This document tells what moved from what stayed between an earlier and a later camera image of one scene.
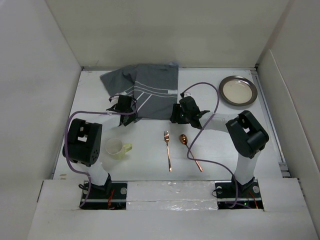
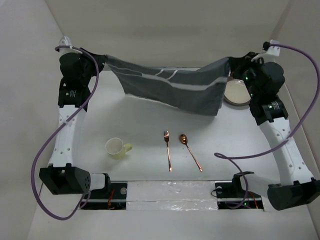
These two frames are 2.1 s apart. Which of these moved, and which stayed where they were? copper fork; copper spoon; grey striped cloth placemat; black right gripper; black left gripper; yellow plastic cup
Moved: black left gripper; black right gripper; grey striped cloth placemat
Stayed: copper spoon; yellow plastic cup; copper fork
